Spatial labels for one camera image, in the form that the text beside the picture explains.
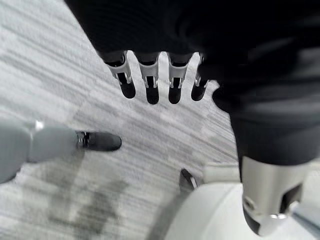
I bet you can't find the silver robot leg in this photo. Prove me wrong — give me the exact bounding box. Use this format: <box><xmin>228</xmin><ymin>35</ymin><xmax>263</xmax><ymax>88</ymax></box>
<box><xmin>149</xmin><ymin>164</ymin><xmax>320</xmax><ymax>240</ymax></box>
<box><xmin>0</xmin><ymin>119</ymin><xmax>79</xmax><ymax>185</ymax></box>

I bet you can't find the dark robot foot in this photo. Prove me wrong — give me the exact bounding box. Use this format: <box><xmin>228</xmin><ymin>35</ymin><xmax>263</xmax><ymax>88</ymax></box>
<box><xmin>74</xmin><ymin>130</ymin><xmax>123</xmax><ymax>152</ymax></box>
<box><xmin>179</xmin><ymin>168</ymin><xmax>201</xmax><ymax>194</ymax></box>

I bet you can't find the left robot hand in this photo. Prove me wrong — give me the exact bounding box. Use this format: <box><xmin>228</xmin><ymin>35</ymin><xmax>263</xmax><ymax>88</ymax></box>
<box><xmin>63</xmin><ymin>0</ymin><xmax>320</xmax><ymax>237</ymax></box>

